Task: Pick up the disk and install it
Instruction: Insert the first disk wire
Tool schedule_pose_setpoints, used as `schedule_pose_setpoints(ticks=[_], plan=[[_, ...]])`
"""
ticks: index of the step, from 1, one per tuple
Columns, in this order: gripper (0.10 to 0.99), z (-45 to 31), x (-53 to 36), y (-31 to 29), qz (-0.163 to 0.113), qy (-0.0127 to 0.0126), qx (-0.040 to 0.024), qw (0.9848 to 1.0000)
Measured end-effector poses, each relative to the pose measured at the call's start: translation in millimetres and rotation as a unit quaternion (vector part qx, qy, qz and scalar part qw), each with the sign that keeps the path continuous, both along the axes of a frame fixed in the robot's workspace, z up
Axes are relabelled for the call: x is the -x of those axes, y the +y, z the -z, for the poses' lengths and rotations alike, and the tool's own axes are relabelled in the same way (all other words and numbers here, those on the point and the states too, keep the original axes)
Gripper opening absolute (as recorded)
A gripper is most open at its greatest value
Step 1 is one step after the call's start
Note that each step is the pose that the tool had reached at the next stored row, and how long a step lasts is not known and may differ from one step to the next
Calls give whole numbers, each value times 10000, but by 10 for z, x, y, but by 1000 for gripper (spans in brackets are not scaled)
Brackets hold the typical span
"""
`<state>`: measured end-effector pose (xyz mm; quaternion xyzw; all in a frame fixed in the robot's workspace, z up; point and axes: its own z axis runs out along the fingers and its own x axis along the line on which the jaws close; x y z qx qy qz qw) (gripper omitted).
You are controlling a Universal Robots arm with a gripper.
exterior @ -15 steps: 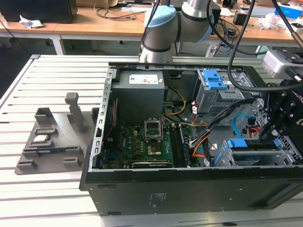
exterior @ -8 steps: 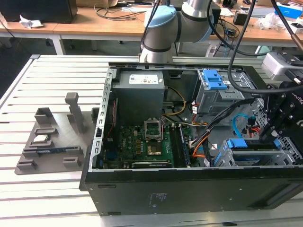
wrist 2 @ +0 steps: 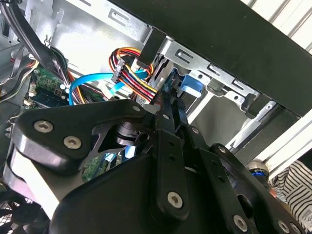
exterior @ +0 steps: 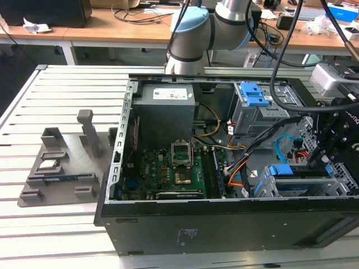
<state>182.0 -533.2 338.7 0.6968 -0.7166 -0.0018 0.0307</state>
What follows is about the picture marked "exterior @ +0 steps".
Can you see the black open PC case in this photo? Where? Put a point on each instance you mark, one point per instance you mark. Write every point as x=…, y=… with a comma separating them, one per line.
x=224, y=229

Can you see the CPU socket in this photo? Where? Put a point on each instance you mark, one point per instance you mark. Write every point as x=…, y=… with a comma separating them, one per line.
x=181, y=178

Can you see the brown cardboard box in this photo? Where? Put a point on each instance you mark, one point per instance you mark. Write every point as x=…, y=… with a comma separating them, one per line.
x=112, y=3

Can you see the pale green bin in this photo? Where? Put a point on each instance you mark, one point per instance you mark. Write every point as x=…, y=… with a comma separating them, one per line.
x=312, y=60

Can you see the green motherboard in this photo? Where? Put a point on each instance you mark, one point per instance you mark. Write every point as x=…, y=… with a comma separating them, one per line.
x=151, y=168

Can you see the grey metal drive cage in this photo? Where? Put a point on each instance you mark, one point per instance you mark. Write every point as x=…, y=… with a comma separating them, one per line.
x=252, y=120

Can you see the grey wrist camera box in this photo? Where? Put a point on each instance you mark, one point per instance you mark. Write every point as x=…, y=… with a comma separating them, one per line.
x=325, y=78

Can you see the grey power supply unit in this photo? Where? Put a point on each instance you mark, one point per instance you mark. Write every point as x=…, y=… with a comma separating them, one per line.
x=162, y=117

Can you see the white power strip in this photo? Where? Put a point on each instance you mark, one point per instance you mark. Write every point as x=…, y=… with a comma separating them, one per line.
x=250, y=60

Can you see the blue RAM stick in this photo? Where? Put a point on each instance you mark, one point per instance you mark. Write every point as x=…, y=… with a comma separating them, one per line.
x=67, y=178

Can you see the blue plastic drive latch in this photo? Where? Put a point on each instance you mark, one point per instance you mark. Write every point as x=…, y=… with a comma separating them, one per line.
x=253, y=95

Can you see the large black box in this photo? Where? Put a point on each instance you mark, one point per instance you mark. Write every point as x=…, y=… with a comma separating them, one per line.
x=42, y=12

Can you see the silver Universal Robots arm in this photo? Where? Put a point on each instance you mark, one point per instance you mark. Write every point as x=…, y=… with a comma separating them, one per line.
x=190, y=36

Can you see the black graphics card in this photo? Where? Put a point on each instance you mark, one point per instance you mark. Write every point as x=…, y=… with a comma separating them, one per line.
x=179, y=194

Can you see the silver CPU chip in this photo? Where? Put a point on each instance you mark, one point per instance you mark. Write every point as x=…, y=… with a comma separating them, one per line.
x=46, y=165

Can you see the small black box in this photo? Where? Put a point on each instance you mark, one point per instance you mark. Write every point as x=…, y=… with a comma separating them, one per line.
x=283, y=22

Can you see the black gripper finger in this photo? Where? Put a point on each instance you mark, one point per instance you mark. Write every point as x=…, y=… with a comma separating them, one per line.
x=326, y=140

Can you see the black RAM slot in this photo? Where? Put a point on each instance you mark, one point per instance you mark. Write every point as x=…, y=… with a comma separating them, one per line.
x=207, y=173

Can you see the blue cardboard box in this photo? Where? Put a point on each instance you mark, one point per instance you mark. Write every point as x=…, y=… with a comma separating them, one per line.
x=346, y=12

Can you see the crumpled white paper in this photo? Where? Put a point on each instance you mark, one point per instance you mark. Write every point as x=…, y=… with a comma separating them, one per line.
x=36, y=27

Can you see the clear plastic bags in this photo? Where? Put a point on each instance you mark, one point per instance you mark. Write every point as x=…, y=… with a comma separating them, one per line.
x=317, y=26

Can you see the grey parts rack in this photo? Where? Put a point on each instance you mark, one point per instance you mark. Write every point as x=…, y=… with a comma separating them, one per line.
x=73, y=157

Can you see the wooden desk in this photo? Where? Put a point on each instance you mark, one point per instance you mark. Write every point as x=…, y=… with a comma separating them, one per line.
x=98, y=30

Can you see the grey metal disk bay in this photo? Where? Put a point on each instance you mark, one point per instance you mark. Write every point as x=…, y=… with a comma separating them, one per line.
x=303, y=181

